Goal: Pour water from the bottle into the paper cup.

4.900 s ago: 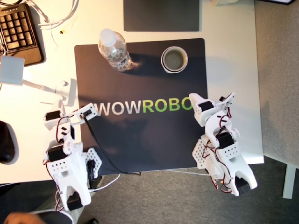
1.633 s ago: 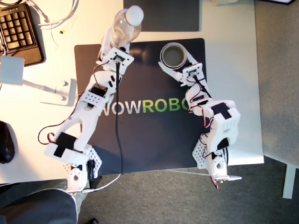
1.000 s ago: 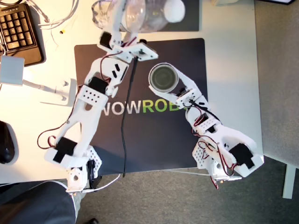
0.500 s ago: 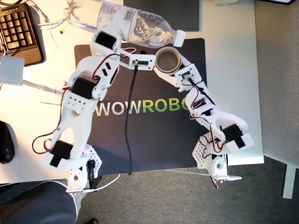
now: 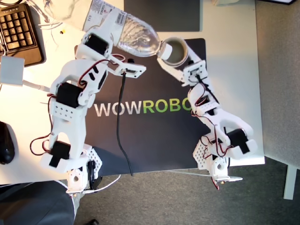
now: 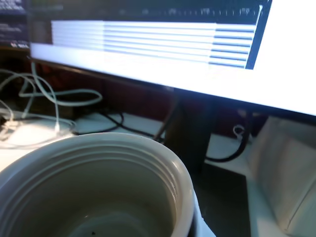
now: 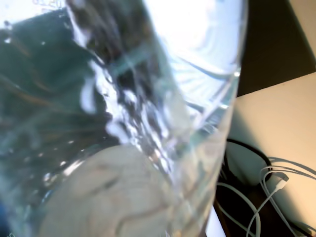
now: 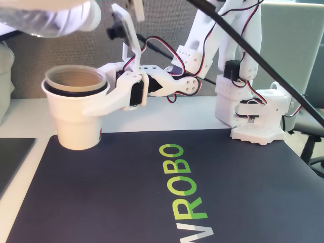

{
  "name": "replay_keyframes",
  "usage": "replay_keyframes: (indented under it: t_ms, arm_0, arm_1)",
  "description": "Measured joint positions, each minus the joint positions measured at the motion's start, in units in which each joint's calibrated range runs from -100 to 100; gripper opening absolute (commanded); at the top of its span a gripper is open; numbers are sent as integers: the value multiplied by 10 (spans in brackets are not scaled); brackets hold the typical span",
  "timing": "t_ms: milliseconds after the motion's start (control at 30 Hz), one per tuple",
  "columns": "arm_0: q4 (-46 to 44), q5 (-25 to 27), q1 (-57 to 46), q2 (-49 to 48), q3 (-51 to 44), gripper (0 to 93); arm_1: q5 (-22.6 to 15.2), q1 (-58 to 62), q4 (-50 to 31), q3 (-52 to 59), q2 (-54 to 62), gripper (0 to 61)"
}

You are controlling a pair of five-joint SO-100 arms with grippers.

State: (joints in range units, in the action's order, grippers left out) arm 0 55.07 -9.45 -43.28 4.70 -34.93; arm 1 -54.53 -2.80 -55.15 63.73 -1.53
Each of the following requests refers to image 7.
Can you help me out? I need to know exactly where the clear plastic water bottle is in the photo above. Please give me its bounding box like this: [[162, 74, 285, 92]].
[[0, 0, 249, 237]]

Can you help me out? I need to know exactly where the black flat slab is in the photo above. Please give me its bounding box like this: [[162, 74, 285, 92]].
[[213, 182, 316, 237]]

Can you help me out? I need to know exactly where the black cable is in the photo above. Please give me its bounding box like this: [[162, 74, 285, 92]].
[[221, 138, 274, 188]]

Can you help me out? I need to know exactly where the white thin cable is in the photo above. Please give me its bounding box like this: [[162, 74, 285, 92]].
[[216, 182, 260, 237], [260, 165, 316, 237]]

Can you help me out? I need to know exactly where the dark flat monitor base plate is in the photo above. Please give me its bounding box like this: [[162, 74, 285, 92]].
[[236, 0, 316, 98]]

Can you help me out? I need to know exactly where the white charging cable with plug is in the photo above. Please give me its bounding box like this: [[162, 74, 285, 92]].
[[245, 171, 290, 237]]

